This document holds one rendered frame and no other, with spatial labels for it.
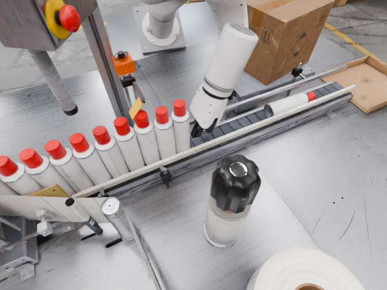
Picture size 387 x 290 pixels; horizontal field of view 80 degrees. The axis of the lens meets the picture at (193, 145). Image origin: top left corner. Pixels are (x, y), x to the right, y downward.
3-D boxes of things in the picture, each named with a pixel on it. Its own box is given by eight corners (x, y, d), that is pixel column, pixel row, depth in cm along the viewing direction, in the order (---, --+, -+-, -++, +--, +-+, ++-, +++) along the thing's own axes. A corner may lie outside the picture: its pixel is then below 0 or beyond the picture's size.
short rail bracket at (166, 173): (165, 194, 72) (161, 174, 62) (162, 186, 74) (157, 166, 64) (175, 190, 73) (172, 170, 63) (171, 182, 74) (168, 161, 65)
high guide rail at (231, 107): (63, 171, 63) (60, 168, 62) (62, 167, 64) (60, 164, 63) (346, 68, 92) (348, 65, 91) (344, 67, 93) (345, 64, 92)
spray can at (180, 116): (179, 159, 74) (175, 112, 58) (171, 148, 77) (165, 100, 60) (193, 151, 76) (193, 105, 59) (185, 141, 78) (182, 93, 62)
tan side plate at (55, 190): (33, 217, 61) (12, 202, 54) (33, 214, 61) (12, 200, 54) (72, 201, 64) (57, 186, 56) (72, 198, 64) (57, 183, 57)
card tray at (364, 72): (366, 114, 93) (372, 106, 90) (319, 78, 108) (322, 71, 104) (414, 92, 101) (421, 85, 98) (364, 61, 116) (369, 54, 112)
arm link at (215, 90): (198, 69, 61) (195, 79, 63) (215, 89, 56) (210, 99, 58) (223, 71, 65) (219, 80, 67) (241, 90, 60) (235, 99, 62)
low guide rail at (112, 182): (75, 201, 63) (72, 198, 62) (74, 198, 64) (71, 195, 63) (354, 90, 92) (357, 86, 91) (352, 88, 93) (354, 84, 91)
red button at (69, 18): (46, 10, 34) (65, 11, 34) (59, -1, 36) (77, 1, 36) (58, 35, 37) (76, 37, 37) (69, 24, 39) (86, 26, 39)
